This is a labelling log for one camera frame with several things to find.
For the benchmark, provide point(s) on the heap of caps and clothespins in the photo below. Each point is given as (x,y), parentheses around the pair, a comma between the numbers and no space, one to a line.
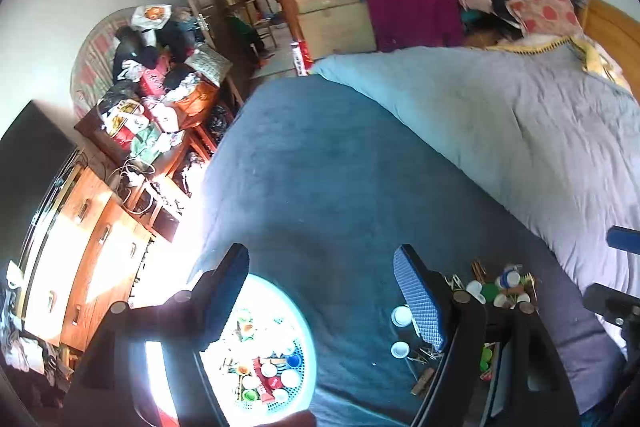
(260,372)
(500,287)

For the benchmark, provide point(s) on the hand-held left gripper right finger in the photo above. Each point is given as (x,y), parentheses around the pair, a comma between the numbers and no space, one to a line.
(420,302)

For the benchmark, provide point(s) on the plain cardboard box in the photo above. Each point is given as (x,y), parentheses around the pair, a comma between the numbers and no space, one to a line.
(335,29)

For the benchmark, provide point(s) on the red floral pillow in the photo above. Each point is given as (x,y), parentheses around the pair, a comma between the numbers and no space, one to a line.
(545,14)

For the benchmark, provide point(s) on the wooden dresser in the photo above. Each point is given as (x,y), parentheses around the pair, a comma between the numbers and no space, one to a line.
(90,227)

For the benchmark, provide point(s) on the red sachet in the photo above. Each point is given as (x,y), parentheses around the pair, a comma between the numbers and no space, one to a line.
(265,384)

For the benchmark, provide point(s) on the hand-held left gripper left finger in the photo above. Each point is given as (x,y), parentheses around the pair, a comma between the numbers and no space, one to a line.
(227,292)

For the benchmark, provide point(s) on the grey quilt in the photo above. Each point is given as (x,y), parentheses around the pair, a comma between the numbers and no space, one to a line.
(500,132)

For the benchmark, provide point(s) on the maroon cloth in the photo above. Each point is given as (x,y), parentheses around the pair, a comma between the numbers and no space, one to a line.
(410,12)

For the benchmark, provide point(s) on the patterned cushion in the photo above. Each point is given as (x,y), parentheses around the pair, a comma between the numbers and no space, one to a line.
(209,63)

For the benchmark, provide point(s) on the wooden bed headboard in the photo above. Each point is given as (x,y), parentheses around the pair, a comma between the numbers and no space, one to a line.
(612,32)

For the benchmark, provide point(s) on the red wooden side table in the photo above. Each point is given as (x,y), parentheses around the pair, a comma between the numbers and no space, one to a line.
(165,157)

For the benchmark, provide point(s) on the cyan plastic basket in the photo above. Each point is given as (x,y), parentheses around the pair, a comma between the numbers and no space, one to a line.
(302,357)

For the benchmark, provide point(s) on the black television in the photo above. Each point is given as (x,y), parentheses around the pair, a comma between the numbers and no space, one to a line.
(30,167)

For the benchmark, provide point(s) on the white bottle cap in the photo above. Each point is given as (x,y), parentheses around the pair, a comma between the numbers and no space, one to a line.
(400,349)
(401,316)

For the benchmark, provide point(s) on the yellow fringed sheet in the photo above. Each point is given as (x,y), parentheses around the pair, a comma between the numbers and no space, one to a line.
(600,62)

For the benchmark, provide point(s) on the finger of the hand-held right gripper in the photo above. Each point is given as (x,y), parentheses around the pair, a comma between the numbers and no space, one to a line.
(625,239)
(612,304)

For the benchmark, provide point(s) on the dark blue blanket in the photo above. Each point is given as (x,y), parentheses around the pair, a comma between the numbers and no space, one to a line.
(320,187)

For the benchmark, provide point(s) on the pile of bags and clothes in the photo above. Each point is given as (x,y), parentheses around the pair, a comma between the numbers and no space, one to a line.
(160,97)

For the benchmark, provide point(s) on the red and white carton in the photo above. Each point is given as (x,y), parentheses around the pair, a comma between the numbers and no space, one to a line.
(300,57)

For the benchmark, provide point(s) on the green bottle cap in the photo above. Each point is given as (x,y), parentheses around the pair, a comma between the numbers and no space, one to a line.
(487,353)

